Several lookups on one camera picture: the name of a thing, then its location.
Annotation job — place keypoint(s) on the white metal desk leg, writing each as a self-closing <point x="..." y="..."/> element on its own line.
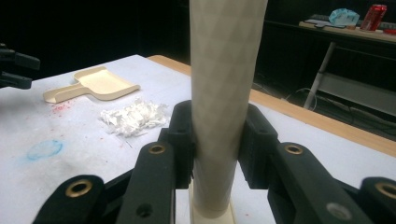
<point x="320" y="74"/>

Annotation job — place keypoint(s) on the cream plastic dustpan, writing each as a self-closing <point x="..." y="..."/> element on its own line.
<point x="99" y="83"/>

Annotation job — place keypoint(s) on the blue crumpled bag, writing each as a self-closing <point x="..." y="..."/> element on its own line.
<point x="343" y="17"/>

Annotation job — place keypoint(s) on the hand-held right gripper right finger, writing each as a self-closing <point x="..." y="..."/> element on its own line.
<point x="299" y="180"/>

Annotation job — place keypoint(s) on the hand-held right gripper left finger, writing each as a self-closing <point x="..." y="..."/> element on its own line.
<point x="152" y="180"/>

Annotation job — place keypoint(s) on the wooden desk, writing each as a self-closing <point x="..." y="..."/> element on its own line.
<point x="348" y="33"/>

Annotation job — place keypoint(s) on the dark keyboard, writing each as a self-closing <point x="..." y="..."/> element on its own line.
<point x="320" y="19"/>

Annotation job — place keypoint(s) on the grey desk crossbar panel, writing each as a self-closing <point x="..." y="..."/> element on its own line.
<point x="358" y="93"/>

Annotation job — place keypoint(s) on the red drink can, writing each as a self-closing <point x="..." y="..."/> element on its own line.
<point x="373" y="18"/>

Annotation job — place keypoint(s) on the pile of white paper shreds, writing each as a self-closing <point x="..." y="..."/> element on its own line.
<point x="134" y="117"/>

